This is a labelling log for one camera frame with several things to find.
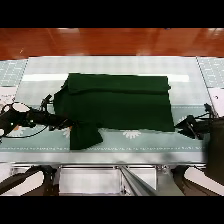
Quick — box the black cable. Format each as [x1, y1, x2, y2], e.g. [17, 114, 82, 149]
[0, 123, 50, 140]

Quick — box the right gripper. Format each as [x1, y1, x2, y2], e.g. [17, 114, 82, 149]
[175, 114, 205, 140]

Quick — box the silver frame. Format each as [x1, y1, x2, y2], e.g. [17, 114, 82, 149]
[0, 162, 224, 197]

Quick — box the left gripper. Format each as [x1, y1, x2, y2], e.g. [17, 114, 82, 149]
[44, 113, 73, 131]

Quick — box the dark green T-shirt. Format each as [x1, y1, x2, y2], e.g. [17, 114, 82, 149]
[53, 72, 176, 151]

